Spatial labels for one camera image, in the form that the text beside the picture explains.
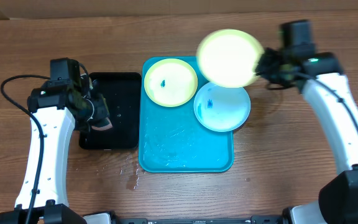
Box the light blue plate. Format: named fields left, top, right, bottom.
left=193, top=82, right=250, bottom=132

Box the black plastic tray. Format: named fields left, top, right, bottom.
left=79, top=72, right=141, bottom=150

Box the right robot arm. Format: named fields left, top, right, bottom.
left=255, top=48, right=358, bottom=223

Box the dark wet sponge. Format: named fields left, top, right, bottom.
left=91, top=118, right=112, bottom=131

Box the yellow-green plate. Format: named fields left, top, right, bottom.
left=196, top=29, right=264, bottom=88
left=144, top=58, right=198, bottom=107

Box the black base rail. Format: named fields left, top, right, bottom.
left=82, top=211, right=291, bottom=224

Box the teal plastic tray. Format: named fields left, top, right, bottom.
left=138, top=55, right=234, bottom=174

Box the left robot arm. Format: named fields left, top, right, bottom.
left=0, top=78, right=113, bottom=224

